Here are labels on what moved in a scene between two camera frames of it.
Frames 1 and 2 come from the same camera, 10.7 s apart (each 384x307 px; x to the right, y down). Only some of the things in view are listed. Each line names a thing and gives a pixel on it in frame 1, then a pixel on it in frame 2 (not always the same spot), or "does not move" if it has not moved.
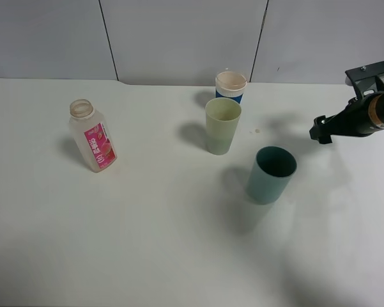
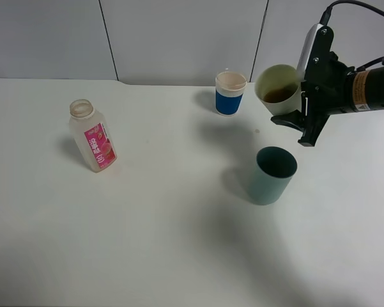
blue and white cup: (230, 84) does not move
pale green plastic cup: (222, 117) to (278, 87)
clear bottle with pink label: (91, 133) does not move
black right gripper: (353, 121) to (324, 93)
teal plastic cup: (270, 174) does not move
